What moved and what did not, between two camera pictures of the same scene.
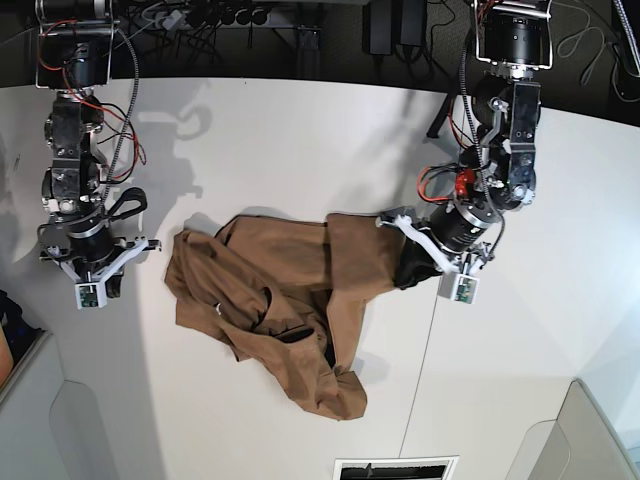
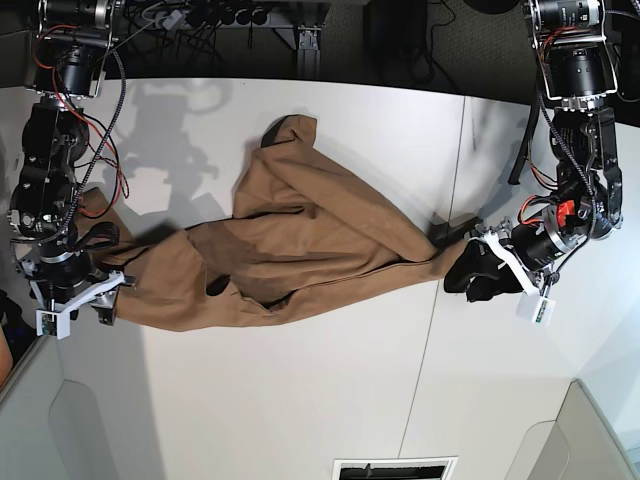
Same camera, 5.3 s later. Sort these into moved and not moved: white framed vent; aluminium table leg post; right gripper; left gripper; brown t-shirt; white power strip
Moved: left gripper; brown t-shirt; right gripper
Not moved: aluminium table leg post; white framed vent; white power strip
